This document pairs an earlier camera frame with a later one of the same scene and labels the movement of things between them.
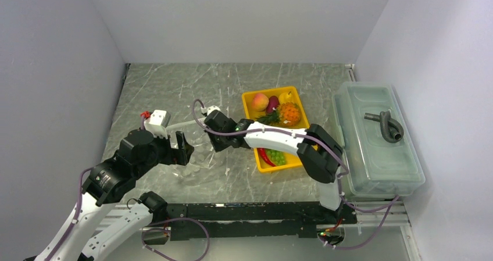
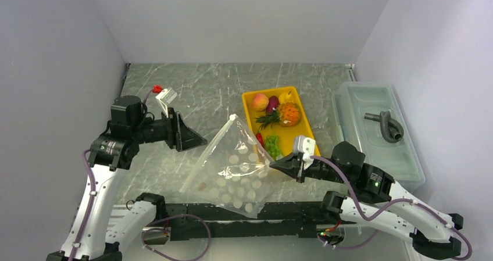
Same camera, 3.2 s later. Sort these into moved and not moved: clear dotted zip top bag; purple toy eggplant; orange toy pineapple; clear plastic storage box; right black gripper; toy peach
Moved: clear dotted zip top bag; right black gripper
Not moved: toy peach; clear plastic storage box; purple toy eggplant; orange toy pineapple
